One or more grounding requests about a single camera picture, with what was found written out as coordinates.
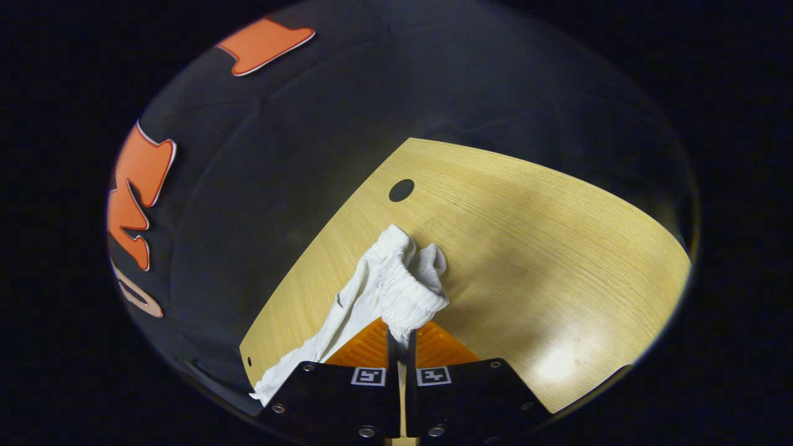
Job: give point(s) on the white jeans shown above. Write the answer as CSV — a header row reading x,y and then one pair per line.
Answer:
x,y
396,291

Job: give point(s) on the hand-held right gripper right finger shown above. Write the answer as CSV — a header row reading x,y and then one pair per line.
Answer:
x,y
411,359

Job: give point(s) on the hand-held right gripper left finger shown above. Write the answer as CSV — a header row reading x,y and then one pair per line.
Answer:
x,y
394,359

